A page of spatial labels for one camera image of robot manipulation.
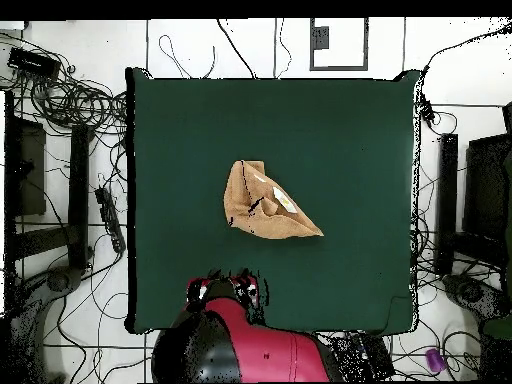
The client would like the black upright bar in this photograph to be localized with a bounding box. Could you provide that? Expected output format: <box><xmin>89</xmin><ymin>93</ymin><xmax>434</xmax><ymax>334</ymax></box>
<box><xmin>434</xmin><ymin>133</ymin><xmax>460</xmax><ymax>276</ymax></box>

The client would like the black cable tangle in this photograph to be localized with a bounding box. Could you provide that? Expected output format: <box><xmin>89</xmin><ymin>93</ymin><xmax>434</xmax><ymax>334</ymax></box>
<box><xmin>0</xmin><ymin>31</ymin><xmax>129</xmax><ymax>137</ymax></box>

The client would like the black rectangular box device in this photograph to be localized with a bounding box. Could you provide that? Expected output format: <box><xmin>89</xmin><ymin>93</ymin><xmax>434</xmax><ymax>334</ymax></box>
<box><xmin>6</xmin><ymin>46</ymin><xmax>62</xmax><ymax>81</ymax></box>

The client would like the black stand frame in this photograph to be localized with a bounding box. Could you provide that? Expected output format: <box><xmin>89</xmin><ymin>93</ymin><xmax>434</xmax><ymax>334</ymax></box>
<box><xmin>11</xmin><ymin>124</ymin><xmax>95</xmax><ymax>270</ymax></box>

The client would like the black flat device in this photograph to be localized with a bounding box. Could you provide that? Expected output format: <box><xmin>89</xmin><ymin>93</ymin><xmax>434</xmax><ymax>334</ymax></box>
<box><xmin>347</xmin><ymin>332</ymin><xmax>396</xmax><ymax>381</ymax></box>

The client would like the dark green table cloth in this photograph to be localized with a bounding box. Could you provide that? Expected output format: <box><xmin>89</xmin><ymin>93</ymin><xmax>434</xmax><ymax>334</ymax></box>
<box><xmin>124</xmin><ymin>66</ymin><xmax>421</xmax><ymax>336</ymax></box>

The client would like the black diagonal cable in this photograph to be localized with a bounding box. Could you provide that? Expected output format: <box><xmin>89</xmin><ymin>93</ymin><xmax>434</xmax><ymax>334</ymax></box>
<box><xmin>216</xmin><ymin>18</ymin><xmax>257</xmax><ymax>80</ymax></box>

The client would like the black power strip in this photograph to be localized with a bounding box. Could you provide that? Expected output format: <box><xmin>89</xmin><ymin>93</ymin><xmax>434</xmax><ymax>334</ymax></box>
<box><xmin>94</xmin><ymin>186</ymin><xmax>127</xmax><ymax>255</ymax></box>

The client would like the dark grey square plate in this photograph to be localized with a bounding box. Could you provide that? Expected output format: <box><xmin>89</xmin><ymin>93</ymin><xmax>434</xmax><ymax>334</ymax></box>
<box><xmin>311</xmin><ymin>25</ymin><xmax>330</xmax><ymax>50</ymax></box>

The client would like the purple small object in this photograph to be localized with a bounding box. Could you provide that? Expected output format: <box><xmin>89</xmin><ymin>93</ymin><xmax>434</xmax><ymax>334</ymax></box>
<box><xmin>424</xmin><ymin>347</ymin><xmax>448</xmax><ymax>374</ymax></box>

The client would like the grey stand base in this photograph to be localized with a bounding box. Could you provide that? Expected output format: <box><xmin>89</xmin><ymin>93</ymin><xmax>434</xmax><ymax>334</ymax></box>
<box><xmin>441</xmin><ymin>273</ymin><xmax>511</xmax><ymax>321</ymax></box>
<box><xmin>5</xmin><ymin>265</ymin><xmax>83</xmax><ymax>383</ymax></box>

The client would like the tan terry towel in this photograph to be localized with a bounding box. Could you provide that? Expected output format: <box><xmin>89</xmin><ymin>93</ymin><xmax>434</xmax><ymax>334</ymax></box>
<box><xmin>222</xmin><ymin>159</ymin><xmax>325</xmax><ymax>240</ymax></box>

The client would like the grey rectangular frame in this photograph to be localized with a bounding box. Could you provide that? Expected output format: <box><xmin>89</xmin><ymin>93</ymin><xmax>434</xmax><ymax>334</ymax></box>
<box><xmin>309</xmin><ymin>17</ymin><xmax>369</xmax><ymax>72</ymax></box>

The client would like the black box cabinet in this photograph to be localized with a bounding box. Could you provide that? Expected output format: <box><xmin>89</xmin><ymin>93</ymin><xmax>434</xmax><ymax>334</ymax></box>
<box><xmin>463</xmin><ymin>133</ymin><xmax>512</xmax><ymax>241</ymax></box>

